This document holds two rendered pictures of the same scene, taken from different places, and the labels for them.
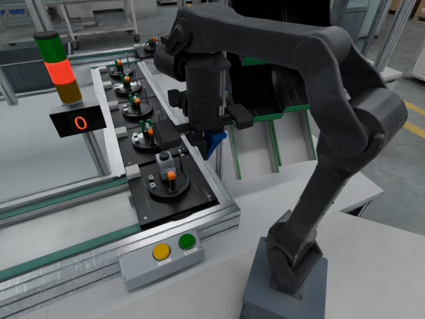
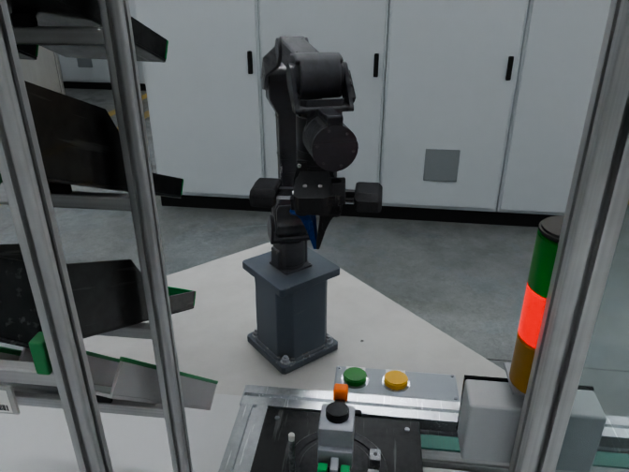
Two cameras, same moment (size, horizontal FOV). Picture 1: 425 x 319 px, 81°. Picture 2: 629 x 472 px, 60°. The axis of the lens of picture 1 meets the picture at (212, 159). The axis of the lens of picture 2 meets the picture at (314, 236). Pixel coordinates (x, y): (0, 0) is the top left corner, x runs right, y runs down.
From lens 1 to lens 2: 1.10 m
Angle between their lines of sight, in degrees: 107
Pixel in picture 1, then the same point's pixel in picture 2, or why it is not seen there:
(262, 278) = (313, 270)
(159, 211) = (378, 429)
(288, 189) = not seen: hidden behind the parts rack
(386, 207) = not seen: outside the picture
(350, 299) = (209, 322)
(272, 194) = (132, 452)
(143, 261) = (423, 382)
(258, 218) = (204, 427)
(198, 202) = (303, 416)
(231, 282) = (314, 379)
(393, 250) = not seen: hidden behind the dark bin
